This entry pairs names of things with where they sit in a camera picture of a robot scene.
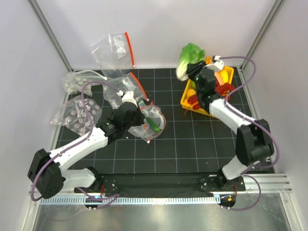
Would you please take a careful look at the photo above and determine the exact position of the bag of white discs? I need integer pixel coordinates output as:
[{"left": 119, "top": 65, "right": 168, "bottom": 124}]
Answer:
[{"left": 62, "top": 70, "right": 108, "bottom": 94}]

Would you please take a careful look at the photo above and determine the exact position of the toy red lobster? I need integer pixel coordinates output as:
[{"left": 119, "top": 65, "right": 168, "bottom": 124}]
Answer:
[{"left": 184, "top": 82, "right": 235, "bottom": 110}]

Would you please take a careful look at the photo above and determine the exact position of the bag of pink discs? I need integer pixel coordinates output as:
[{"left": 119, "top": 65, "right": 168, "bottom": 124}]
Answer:
[{"left": 50, "top": 95, "right": 102, "bottom": 136}]

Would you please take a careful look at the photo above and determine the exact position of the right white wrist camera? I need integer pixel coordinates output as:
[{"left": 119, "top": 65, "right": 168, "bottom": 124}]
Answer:
[{"left": 206, "top": 56, "right": 224, "bottom": 72}]

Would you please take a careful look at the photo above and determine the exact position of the toy green pepper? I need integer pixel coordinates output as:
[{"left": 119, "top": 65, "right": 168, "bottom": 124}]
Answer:
[{"left": 145, "top": 117, "right": 161, "bottom": 132}]

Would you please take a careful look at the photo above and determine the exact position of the upright clear bag orange zipper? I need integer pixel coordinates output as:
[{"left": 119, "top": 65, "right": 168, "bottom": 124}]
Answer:
[{"left": 91, "top": 32, "right": 135, "bottom": 71}]

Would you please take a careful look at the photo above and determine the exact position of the toy yellow lemon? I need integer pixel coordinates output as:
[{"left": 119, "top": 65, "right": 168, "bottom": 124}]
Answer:
[{"left": 219, "top": 70, "right": 229, "bottom": 83}]

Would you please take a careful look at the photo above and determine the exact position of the toy orange fruit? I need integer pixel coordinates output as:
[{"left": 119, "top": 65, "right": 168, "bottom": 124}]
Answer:
[{"left": 186, "top": 89, "right": 196, "bottom": 98}]

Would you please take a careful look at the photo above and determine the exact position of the clear bag orange zipper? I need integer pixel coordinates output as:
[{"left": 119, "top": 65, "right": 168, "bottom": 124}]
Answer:
[
  {"left": 128, "top": 101, "right": 167, "bottom": 143},
  {"left": 103, "top": 72, "right": 149, "bottom": 109},
  {"left": 91, "top": 32, "right": 135, "bottom": 71}
]

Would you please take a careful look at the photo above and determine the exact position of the yellow plastic tray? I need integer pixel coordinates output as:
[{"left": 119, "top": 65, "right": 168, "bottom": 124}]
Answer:
[{"left": 180, "top": 66, "right": 235, "bottom": 117}]

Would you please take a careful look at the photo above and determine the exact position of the clear bag blue zipper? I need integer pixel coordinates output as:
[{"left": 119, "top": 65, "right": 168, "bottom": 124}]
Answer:
[{"left": 138, "top": 100, "right": 147, "bottom": 109}]

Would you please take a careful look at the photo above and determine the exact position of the right aluminium post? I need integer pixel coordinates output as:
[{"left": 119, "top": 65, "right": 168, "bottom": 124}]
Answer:
[{"left": 246, "top": 0, "right": 285, "bottom": 59}]

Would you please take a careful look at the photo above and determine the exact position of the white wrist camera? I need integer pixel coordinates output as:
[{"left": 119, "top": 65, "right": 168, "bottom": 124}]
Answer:
[
  {"left": 206, "top": 56, "right": 224, "bottom": 72},
  {"left": 121, "top": 91, "right": 137, "bottom": 106}
]

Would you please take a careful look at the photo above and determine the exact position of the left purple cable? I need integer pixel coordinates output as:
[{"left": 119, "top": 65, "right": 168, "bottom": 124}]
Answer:
[{"left": 30, "top": 81, "right": 123, "bottom": 210}]

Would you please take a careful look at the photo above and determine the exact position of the black grid mat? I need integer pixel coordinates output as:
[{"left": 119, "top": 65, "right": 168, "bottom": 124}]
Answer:
[{"left": 44, "top": 67, "right": 275, "bottom": 176}]

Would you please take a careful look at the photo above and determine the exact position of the black mounting plate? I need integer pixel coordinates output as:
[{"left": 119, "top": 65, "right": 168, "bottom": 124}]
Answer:
[{"left": 102, "top": 173, "right": 246, "bottom": 197}]

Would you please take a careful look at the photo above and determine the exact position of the left aluminium post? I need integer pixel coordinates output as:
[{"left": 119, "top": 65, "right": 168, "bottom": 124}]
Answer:
[{"left": 27, "top": 0, "right": 73, "bottom": 72}]

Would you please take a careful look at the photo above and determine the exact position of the aluminium post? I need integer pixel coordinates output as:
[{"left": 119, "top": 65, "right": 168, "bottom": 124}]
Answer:
[
  {"left": 27, "top": 0, "right": 73, "bottom": 72},
  {"left": 246, "top": 0, "right": 285, "bottom": 59}
]

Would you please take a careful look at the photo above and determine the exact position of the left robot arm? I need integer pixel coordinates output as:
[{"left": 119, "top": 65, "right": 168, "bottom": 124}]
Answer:
[{"left": 27, "top": 102, "right": 145, "bottom": 199}]

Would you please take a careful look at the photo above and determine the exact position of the toy pink sausage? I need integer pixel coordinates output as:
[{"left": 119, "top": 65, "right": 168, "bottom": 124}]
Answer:
[{"left": 215, "top": 72, "right": 224, "bottom": 85}]

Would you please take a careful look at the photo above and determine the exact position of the toy green lettuce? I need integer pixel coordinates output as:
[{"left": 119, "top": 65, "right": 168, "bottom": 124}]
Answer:
[{"left": 176, "top": 43, "right": 205, "bottom": 81}]

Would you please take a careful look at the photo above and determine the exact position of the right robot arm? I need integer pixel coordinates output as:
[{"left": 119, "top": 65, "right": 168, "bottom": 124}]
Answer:
[{"left": 186, "top": 61, "right": 274, "bottom": 191}]

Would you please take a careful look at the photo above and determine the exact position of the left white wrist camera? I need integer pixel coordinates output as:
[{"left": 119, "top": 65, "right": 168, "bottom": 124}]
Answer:
[{"left": 121, "top": 91, "right": 137, "bottom": 106}]

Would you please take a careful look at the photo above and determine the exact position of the aluminium front rail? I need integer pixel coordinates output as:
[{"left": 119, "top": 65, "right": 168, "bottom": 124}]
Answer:
[{"left": 38, "top": 174, "right": 292, "bottom": 209}]

